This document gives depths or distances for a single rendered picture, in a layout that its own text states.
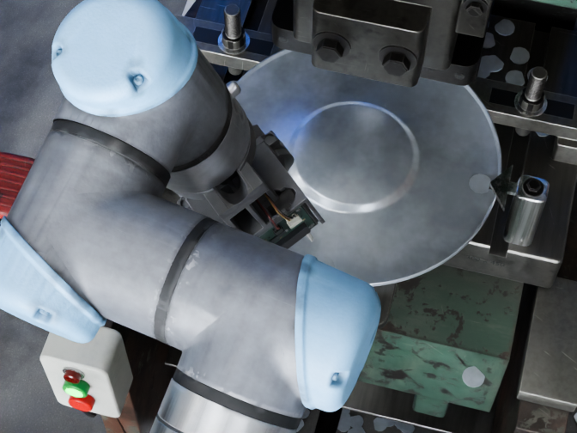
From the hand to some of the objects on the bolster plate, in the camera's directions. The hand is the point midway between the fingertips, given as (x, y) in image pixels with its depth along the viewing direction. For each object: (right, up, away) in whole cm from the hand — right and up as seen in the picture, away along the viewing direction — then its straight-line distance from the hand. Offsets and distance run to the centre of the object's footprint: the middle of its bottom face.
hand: (268, 217), depth 102 cm
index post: (+25, -2, +26) cm, 36 cm away
